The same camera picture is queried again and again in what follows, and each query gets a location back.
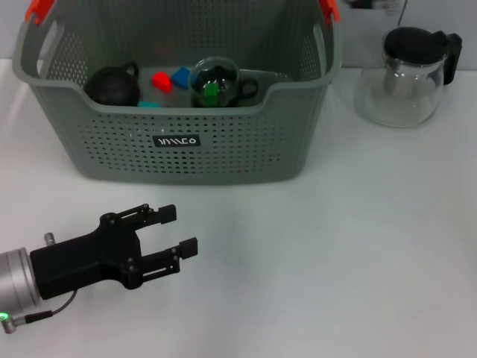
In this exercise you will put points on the bright red toy brick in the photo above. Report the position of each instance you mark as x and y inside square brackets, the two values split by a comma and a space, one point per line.
[161, 82]

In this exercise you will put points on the teal square toy brick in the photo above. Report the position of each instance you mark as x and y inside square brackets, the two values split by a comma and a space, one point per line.
[148, 104]

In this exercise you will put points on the blue square toy brick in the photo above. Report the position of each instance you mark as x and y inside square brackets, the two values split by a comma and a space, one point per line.
[181, 77]

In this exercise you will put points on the black clay teapot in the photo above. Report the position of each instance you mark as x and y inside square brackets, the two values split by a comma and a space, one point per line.
[112, 87]

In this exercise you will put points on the glass teapot with black lid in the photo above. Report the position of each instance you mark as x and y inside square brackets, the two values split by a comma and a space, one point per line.
[413, 41]

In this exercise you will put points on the grey-green perforated storage basket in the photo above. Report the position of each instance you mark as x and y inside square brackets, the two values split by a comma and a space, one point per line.
[223, 156]

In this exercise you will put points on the glass teacup with black base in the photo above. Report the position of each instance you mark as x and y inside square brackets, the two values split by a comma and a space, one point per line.
[214, 72]

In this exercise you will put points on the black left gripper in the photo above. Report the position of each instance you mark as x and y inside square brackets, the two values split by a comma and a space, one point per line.
[83, 259]

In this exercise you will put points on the green toy brick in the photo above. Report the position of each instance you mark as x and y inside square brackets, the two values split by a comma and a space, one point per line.
[211, 93]

